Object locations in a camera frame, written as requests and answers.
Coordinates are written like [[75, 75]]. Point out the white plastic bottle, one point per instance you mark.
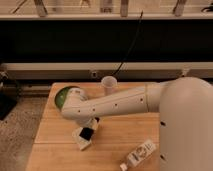
[[138, 155]]

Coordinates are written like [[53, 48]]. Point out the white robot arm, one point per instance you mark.
[[185, 106]]

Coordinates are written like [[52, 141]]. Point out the black eraser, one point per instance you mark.
[[86, 133]]

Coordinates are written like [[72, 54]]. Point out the green bowl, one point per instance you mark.
[[60, 97]]

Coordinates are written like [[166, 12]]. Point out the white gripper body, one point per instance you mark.
[[90, 123]]

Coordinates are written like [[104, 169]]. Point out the translucent plastic cup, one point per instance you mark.
[[109, 83]]

